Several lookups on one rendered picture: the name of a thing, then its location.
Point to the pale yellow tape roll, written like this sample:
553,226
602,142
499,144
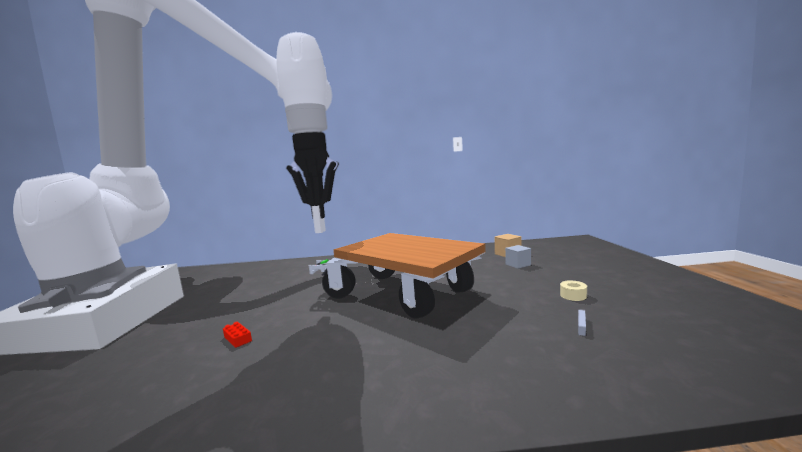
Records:
574,294

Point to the tan cardboard box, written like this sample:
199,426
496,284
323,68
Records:
504,241

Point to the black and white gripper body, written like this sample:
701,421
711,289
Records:
309,145

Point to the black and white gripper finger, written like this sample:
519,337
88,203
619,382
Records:
318,189
293,169

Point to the red toy building brick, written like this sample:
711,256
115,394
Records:
237,337

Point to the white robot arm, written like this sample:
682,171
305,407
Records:
70,230

